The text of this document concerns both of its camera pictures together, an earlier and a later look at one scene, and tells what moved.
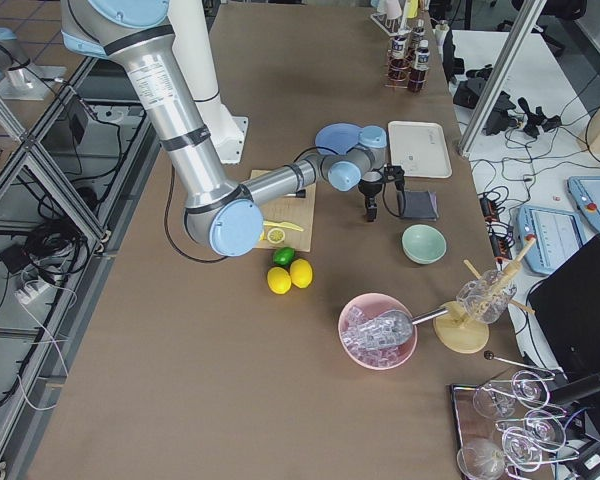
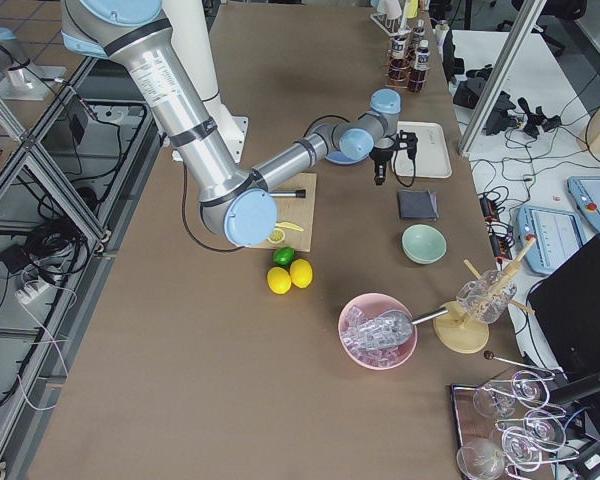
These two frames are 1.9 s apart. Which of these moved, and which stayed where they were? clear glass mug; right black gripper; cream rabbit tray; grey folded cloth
Moved: right black gripper
Stayed: cream rabbit tray; clear glass mug; grey folded cloth
